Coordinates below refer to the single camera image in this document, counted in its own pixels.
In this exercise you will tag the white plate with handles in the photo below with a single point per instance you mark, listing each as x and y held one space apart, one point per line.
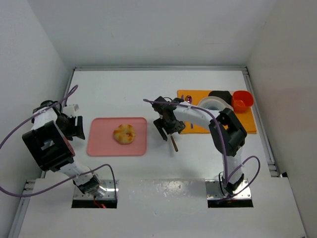
214 103

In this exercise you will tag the steel cake server wooden handle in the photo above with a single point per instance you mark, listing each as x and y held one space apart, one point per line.
174 143

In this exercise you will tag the pink plastic tray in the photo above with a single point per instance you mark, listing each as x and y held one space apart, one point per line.
101 142

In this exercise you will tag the black coaster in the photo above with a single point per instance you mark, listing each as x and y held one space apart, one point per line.
224 95

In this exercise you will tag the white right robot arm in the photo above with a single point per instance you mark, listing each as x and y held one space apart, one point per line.
228 134

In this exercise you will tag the orange plastic cup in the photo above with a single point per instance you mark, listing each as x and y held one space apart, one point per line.
242 101

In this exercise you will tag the iridescent spoon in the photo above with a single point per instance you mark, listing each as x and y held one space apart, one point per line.
189 99

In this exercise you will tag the metal base plate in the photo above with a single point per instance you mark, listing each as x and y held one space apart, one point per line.
214 191
106 191

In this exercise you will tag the aluminium table frame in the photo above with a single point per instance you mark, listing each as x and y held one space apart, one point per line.
163 193

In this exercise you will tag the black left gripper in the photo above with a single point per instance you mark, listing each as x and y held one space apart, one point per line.
79 127

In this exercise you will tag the golden bread roll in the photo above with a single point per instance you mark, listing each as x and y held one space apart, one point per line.
124 134

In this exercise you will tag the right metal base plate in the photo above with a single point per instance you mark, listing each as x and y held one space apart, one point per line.
214 191

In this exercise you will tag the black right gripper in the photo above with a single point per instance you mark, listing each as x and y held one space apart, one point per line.
163 124

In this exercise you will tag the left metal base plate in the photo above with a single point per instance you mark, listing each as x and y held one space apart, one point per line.
106 191

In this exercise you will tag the orange cloth placemat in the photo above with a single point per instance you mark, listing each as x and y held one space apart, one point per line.
246 118

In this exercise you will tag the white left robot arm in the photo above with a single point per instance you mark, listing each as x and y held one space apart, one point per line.
48 141

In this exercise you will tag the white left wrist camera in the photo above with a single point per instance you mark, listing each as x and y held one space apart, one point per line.
70 110

